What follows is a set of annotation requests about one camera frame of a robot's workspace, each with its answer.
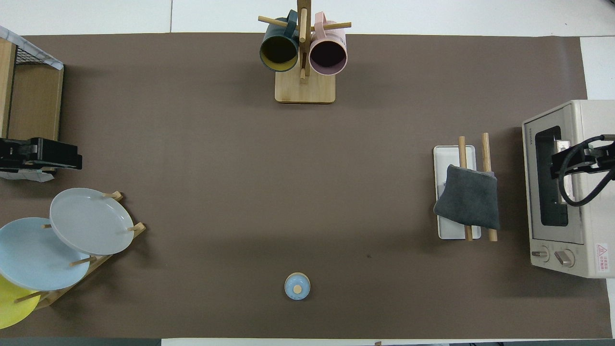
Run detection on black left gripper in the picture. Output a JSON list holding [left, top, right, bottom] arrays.
[[0, 138, 83, 171]]

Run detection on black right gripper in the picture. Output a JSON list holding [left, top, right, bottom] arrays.
[[552, 143, 615, 180]]

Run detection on purple and grey towel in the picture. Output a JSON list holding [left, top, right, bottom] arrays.
[[433, 164, 500, 230]]

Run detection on wooden plate rack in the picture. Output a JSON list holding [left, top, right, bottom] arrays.
[[13, 191, 147, 310]]

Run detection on white wooden-bar towel rack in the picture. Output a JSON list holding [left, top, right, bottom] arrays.
[[433, 133, 498, 242]]

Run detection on marble patterned cloth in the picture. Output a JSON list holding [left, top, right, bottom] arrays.
[[0, 25, 64, 70], [0, 169, 55, 182]]

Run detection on beige toaster oven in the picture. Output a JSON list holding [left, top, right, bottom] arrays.
[[522, 99, 615, 279]]

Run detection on grey plate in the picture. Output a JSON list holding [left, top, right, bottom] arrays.
[[49, 187, 135, 256]]

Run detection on light blue plate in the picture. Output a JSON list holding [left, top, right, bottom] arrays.
[[0, 217, 90, 292]]

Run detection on yellow plate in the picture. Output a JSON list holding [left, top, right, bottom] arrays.
[[0, 275, 41, 330]]

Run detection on brown table mat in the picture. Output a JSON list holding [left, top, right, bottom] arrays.
[[0, 32, 613, 339]]

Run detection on dark teal mug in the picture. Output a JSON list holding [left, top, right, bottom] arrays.
[[259, 10, 301, 73]]

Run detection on wooden mug tree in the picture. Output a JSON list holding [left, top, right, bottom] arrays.
[[258, 0, 352, 104]]

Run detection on blue call bell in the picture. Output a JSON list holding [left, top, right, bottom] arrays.
[[284, 272, 311, 301]]

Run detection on pink mug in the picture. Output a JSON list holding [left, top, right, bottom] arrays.
[[309, 12, 348, 76]]

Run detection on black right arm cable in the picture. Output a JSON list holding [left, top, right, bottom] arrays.
[[559, 135, 615, 207]]

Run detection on wooden shelf with wire sides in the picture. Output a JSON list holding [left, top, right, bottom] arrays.
[[0, 37, 64, 173]]

